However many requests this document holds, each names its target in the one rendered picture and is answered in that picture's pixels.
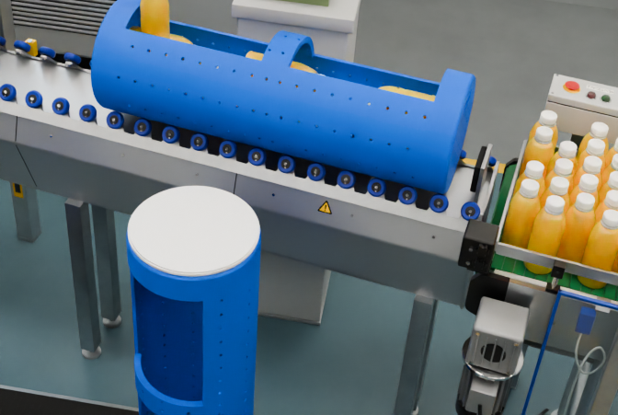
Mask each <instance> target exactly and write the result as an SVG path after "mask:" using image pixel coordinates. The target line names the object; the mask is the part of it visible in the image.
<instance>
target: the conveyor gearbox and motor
mask: <svg viewBox="0 0 618 415"><path fill-rule="evenodd" d="M530 313H531V311H530V309H529V308H526V307H522V306H519V305H513V304H510V303H506V302H502V301H499V300H496V299H492V298H489V297H485V296H483V297H482V298H481V301H480V304H479V307H478V310H477V314H476V317H475V323H474V326H473V330H472V334H471V337H469V338H468V339H467V340H466V341H465V343H464V344H463V348H462V358H463V362H464V366H463V372H462V377H461V381H460V385H459V388H458V393H457V394H458V396H457V399H456V404H455V408H456V412H457V414H458V415H502V413H503V410H504V408H505V406H506V403H507V399H508V396H509V391H510V387H511V384H512V380H513V377H514V376H516V375H517V374H518V373H519V372H520V371H521V368H522V366H523V354H522V352H521V348H522V344H523V341H524V337H525V333H526V329H527V325H528V321H529V317H530Z"/></svg>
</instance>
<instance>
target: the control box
mask: <svg viewBox="0 0 618 415"><path fill-rule="evenodd" d="M566 81H575V82H577V83H579V85H580V87H579V89H577V90H570V89H568V88H567V87H566V86H565V83H566ZM594 87H595V88H594ZM593 88H594V89H593ZM598 89H599V90H598ZM604 90H605V91H604ZM606 90H607V91H608V92H607V91H606ZM610 90H611V93H610ZM589 91H593V92H595V93H596V98H589V97H588V96H587V94H588V92H589ZM605 94H606V95H609V96H610V97H611V100H610V101H603V100H602V99H601V97H602V95H605ZM544 110H551V111H553V112H555V113H556V115H557V119H556V127H557V130H558V131H560V132H565V133H572V134H575V135H580V136H584V137H585V135H586V134H588V133H589V131H590V130H591V126H592V124H593V123H594V122H602V123H605V124H606V125H607V126H608V128H609V130H608V132H607V139H608V142H609V143H611V144H615V142H616V139H617V138H618V87H613V86H605V85H602V84H597V83H593V82H590V81H585V80H581V79H576V78H573V77H568V76H564V75H557V74H554V77H553V81H552V85H551V87H550V91H549V94H548V98H547V101H546V105H545V109H544Z"/></svg>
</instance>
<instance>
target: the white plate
mask: <svg viewBox="0 0 618 415"><path fill-rule="evenodd" d="M128 238H129V242H130V245H131V247H132V250H133V251H134V252H135V254H136V255H137V256H138V257H139V258H140V259H141V260H142V261H144V262H145V263H146V264H148V265H150V266H151V267H153V268H155V269H157V270H159V271H163V272H166V273H170V274H174V275H179V276H206V275H212V274H216V273H219V272H223V271H227V270H229V269H232V268H233V267H234V266H236V265H238V264H240V263H241V262H242V261H244V260H245V259H246V258H247V257H248V256H249V255H250V254H251V253H252V252H253V250H254V249H255V247H256V245H257V243H258V239H259V222H258V218H257V216H256V214H255V212H254V211H253V210H252V208H251V207H250V206H249V205H248V204H247V203H246V202H244V201H243V200H242V199H240V198H239V197H237V196H235V195H233V194H232V193H230V192H227V191H225V190H219V189H216V188H212V187H205V186H185V187H178V188H173V189H170V190H164V191H162V192H159V193H157V194H156V195H154V196H152V197H150V198H149V199H147V200H146V201H144V202H143V203H142V204H141V205H139V206H138V208H137V209H136V210H135V211H134V213H133V214H132V217H131V219H130V221H129V224H128Z"/></svg>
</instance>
